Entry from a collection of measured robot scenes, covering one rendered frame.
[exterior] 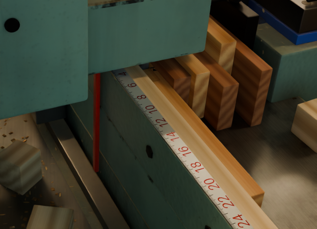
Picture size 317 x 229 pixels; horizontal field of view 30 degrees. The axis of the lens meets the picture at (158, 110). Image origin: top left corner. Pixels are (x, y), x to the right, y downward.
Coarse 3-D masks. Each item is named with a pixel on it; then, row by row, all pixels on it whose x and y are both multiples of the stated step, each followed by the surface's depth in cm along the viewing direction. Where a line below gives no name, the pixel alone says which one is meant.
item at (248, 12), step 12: (228, 0) 60; (216, 12) 63; (228, 12) 61; (240, 12) 59; (252, 12) 59; (228, 24) 61; (240, 24) 59; (252, 24) 58; (240, 36) 60; (252, 36) 59; (252, 48) 60
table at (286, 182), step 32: (256, 128) 59; (288, 128) 59; (128, 160) 56; (256, 160) 55; (288, 160) 55; (128, 192) 58; (160, 192) 51; (288, 192) 52; (160, 224) 52; (288, 224) 49
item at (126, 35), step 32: (96, 0) 49; (128, 0) 50; (160, 0) 52; (192, 0) 53; (96, 32) 50; (128, 32) 52; (160, 32) 54; (192, 32) 55; (96, 64) 52; (128, 64) 54
